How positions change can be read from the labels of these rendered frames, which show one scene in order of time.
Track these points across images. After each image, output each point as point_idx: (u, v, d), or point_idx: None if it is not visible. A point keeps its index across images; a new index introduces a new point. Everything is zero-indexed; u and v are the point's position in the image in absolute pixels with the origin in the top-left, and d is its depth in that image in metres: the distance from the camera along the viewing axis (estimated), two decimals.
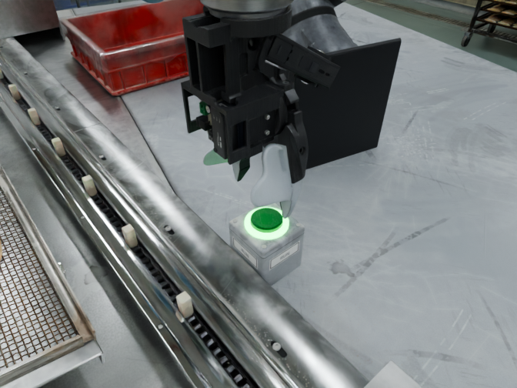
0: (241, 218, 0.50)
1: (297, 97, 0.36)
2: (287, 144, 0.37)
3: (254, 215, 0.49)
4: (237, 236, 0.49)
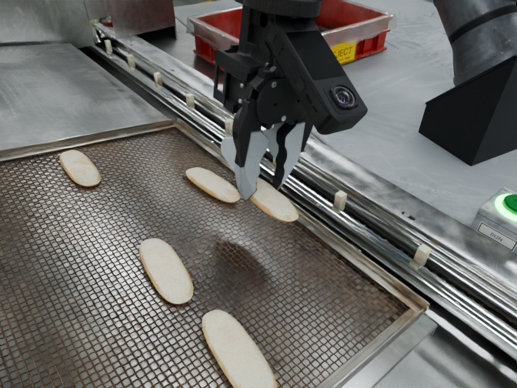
0: (491, 204, 0.53)
1: (256, 85, 0.36)
2: (241, 124, 0.40)
3: (508, 202, 0.52)
4: (490, 221, 0.52)
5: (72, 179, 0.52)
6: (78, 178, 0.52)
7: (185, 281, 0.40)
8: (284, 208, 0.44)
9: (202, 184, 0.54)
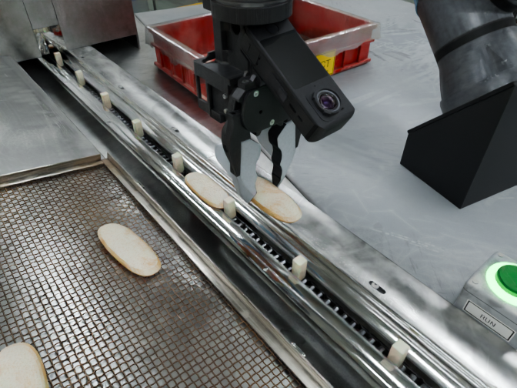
0: (481, 277, 0.41)
1: (238, 98, 0.36)
2: (230, 135, 0.39)
3: (503, 276, 0.40)
4: (480, 301, 0.41)
5: (269, 215, 0.44)
6: (280, 214, 0.43)
7: None
8: (218, 197, 0.57)
9: (113, 250, 0.43)
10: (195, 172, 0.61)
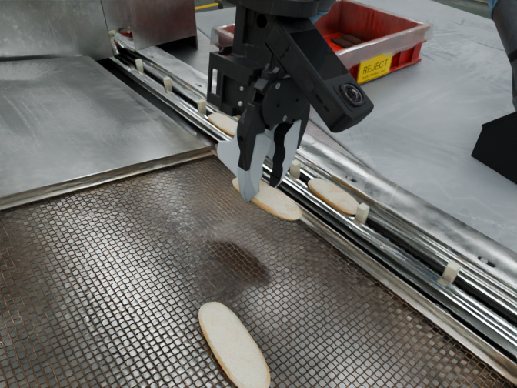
0: None
1: (262, 88, 0.36)
2: (244, 128, 0.39)
3: None
4: None
5: (336, 209, 0.59)
6: (345, 208, 0.58)
7: (260, 362, 0.33)
8: (235, 128, 0.75)
9: (255, 198, 0.45)
10: (215, 113, 0.80)
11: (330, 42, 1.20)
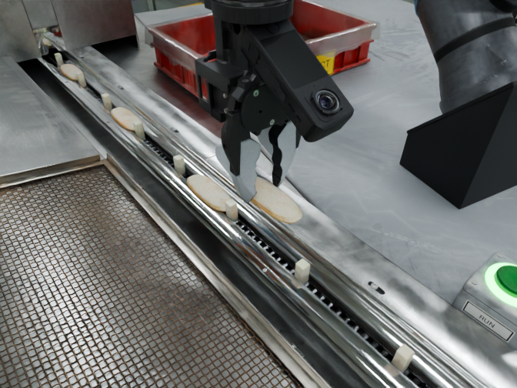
0: (480, 278, 0.41)
1: (238, 97, 0.36)
2: (230, 135, 0.39)
3: (502, 277, 0.40)
4: (478, 302, 0.41)
5: (123, 127, 0.73)
6: (128, 125, 0.73)
7: (291, 203, 0.45)
8: (75, 74, 0.89)
9: (198, 193, 0.58)
10: (67, 64, 0.94)
11: None
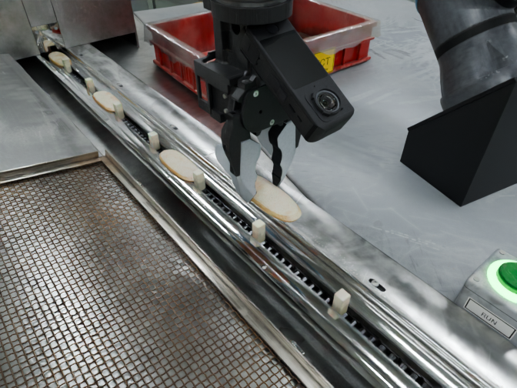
0: (481, 275, 0.41)
1: (238, 98, 0.36)
2: (230, 135, 0.39)
3: (505, 274, 0.40)
4: (481, 299, 0.40)
5: (55, 64, 0.94)
6: (58, 62, 0.93)
7: (194, 168, 0.61)
8: None
9: (98, 101, 0.79)
10: None
11: None
